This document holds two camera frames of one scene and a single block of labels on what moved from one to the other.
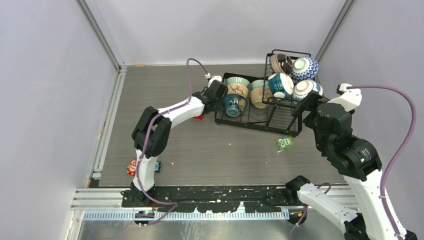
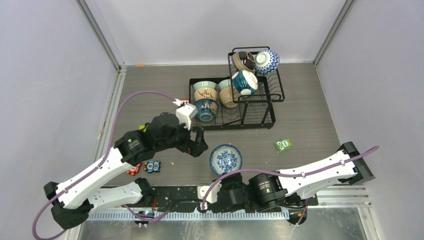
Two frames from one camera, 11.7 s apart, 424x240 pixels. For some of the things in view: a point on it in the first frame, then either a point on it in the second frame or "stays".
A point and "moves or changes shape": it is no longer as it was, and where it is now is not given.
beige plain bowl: x=260 y=97 -> x=225 y=95
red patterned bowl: x=304 y=68 -> x=267 y=62
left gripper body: x=217 y=106 -> x=181 y=135
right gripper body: x=309 y=121 -> x=235 y=181
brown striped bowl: x=280 y=63 -> x=243 y=61
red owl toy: x=131 y=167 stays
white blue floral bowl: x=302 y=87 -> x=225 y=158
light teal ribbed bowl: x=257 y=83 -> x=224 y=83
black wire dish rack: x=272 y=103 moves or changes shape
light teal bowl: x=240 y=80 -> x=203 y=84
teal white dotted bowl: x=281 y=85 -> x=245 y=82
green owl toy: x=284 y=142 stays
